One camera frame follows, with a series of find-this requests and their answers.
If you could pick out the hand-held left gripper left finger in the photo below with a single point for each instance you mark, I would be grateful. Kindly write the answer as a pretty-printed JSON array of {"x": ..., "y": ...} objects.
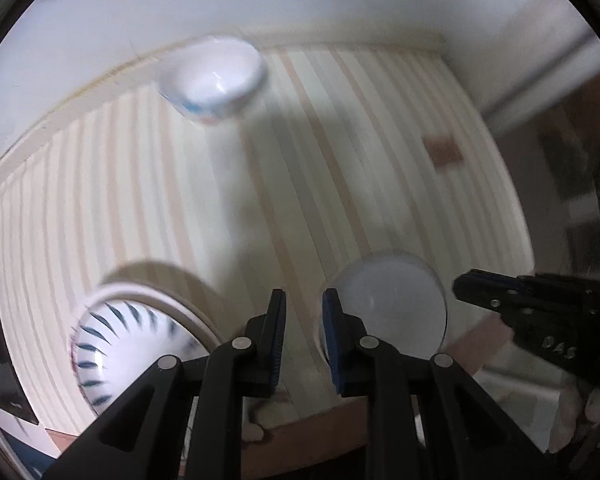
[{"x": 278, "y": 332}]

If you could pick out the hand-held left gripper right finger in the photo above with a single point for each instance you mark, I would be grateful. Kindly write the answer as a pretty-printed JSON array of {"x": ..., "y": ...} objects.
[{"x": 330, "y": 332}]

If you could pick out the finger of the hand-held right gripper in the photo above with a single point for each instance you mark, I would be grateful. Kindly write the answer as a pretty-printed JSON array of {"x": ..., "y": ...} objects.
[{"x": 480, "y": 292}]

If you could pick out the plain white bowl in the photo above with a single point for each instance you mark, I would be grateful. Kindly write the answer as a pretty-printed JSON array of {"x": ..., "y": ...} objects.
[{"x": 390, "y": 300}]

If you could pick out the white plate blue striped rim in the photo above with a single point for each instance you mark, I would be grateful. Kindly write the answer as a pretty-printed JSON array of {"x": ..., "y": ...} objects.
[{"x": 125, "y": 340}]

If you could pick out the white bowl blue print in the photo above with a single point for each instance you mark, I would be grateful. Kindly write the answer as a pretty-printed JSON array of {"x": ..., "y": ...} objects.
[{"x": 212, "y": 77}]

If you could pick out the person's right hand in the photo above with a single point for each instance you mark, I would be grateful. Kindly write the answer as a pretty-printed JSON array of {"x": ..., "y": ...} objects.
[{"x": 587, "y": 407}]

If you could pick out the striped tablecloth with cat print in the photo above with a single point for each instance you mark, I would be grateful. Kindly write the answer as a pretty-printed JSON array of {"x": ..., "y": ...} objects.
[{"x": 230, "y": 210}]

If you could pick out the brown square patch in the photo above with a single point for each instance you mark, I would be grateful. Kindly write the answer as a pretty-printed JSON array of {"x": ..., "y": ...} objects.
[{"x": 442, "y": 150}]

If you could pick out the glass door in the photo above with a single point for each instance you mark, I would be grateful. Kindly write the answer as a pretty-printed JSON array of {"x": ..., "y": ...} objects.
[{"x": 555, "y": 110}]

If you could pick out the black cooktop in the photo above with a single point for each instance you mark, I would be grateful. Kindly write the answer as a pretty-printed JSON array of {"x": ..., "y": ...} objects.
[{"x": 0, "y": 350}]

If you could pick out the blue base cabinet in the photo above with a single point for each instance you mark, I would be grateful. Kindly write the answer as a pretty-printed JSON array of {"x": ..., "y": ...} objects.
[{"x": 22, "y": 452}]

